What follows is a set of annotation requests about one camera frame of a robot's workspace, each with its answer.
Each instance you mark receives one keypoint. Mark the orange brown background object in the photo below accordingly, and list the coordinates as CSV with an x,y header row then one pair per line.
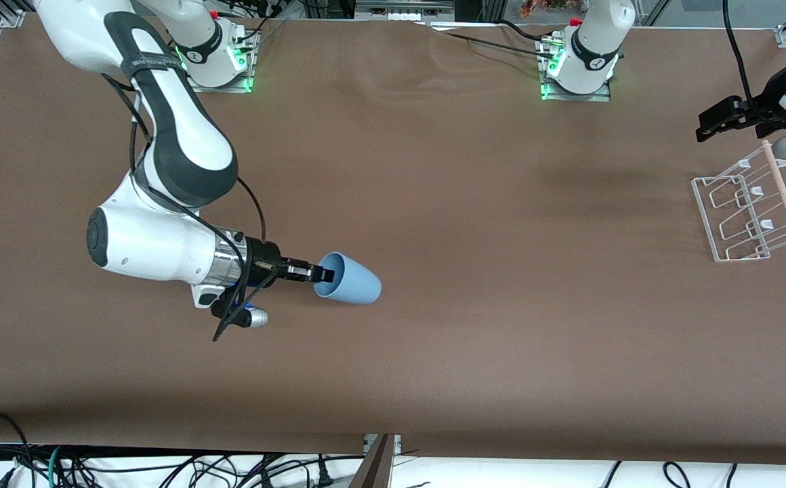
x,y
542,8

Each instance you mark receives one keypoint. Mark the small metal bracket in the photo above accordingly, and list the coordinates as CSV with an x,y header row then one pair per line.
x,y
396,444

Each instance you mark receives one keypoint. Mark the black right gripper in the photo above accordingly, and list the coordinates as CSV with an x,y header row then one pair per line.
x,y
263,257

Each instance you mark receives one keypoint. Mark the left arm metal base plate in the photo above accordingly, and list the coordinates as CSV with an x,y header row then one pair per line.
x,y
576,97

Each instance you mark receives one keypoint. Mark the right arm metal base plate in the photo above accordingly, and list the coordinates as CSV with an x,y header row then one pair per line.
x,y
230,87

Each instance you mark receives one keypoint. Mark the white power strip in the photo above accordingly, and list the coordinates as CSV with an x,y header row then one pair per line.
x,y
403,12

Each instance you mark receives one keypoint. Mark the blue plastic cup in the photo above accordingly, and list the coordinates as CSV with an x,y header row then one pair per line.
x,y
356,281

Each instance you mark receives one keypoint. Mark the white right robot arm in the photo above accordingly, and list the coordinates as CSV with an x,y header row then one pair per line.
x,y
156,244

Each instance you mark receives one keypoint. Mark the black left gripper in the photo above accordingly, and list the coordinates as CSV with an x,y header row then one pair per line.
x,y
761,112

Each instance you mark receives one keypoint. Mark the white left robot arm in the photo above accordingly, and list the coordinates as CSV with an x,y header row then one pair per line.
x,y
596,41

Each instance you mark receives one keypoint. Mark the brown table cloth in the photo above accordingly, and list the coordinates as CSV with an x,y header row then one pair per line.
x,y
433,379

